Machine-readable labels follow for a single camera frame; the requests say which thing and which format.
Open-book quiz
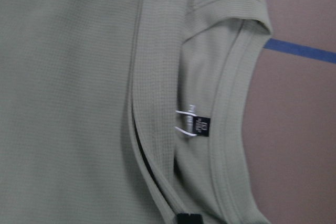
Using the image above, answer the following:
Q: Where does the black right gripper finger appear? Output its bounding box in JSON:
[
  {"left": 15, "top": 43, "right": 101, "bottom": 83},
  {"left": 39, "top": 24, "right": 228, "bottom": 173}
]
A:
[{"left": 176, "top": 213, "right": 203, "bottom": 224}]

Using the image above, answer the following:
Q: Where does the green long-sleeve shirt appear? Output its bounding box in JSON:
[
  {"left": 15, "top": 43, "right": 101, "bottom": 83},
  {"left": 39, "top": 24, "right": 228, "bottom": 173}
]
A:
[{"left": 1, "top": 0, "right": 272, "bottom": 223}]

